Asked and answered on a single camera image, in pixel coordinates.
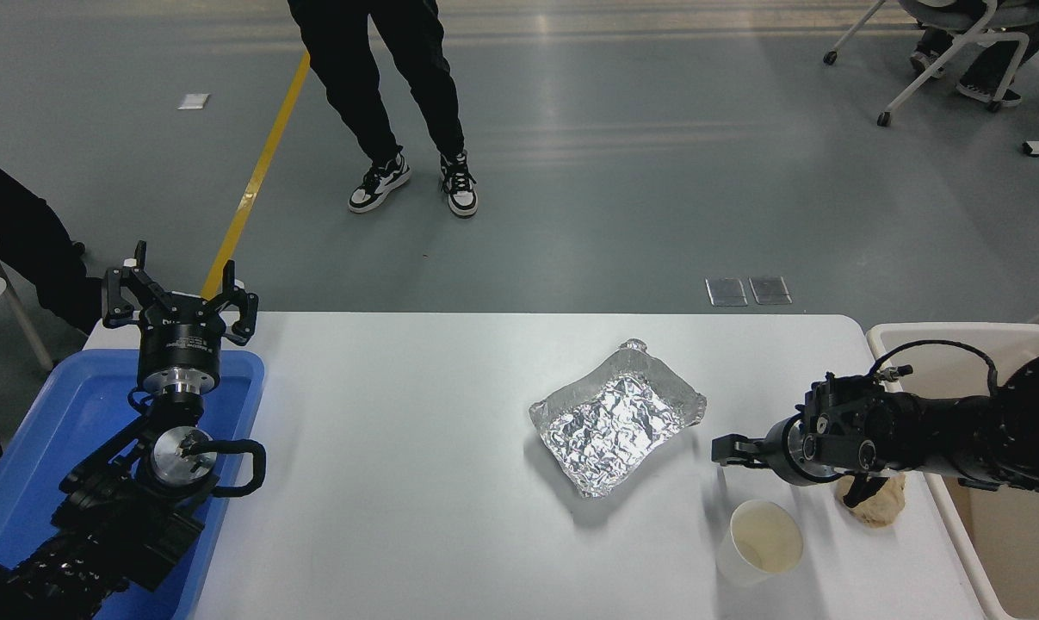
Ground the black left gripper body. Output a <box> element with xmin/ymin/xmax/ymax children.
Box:
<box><xmin>137</xmin><ymin>294</ymin><xmax>226</xmax><ymax>377</ymax></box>

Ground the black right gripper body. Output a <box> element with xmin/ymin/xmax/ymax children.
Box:
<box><xmin>762</xmin><ymin>418</ymin><xmax>806</xmax><ymax>484</ymax></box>

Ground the white paper cup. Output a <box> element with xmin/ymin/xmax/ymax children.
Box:
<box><xmin>715</xmin><ymin>499</ymin><xmax>805</xmax><ymax>588</ymax></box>

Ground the crumpled foil tray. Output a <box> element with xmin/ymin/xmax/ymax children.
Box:
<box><xmin>529</xmin><ymin>339</ymin><xmax>708</xmax><ymax>499</ymax></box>

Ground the seated person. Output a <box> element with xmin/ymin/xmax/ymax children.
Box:
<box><xmin>0</xmin><ymin>148</ymin><xmax>105</xmax><ymax>335</ymax></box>

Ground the blue plastic tray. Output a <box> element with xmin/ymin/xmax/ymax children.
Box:
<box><xmin>0</xmin><ymin>349</ymin><xmax>266</xmax><ymax>620</ymax></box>

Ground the large pale bin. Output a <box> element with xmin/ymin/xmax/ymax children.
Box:
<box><xmin>866</xmin><ymin>323</ymin><xmax>1039</xmax><ymax>620</ymax></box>

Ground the standing person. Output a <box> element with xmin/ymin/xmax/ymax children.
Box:
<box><xmin>287</xmin><ymin>0</ymin><xmax>479</xmax><ymax>219</ymax></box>

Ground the grey wheeled office chair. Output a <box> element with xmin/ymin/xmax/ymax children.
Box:
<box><xmin>823</xmin><ymin>0</ymin><xmax>1039</xmax><ymax>127</ymax></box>

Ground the person on office chair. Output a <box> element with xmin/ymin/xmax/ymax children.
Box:
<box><xmin>909</xmin><ymin>0</ymin><xmax>1039</xmax><ymax>109</ymax></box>

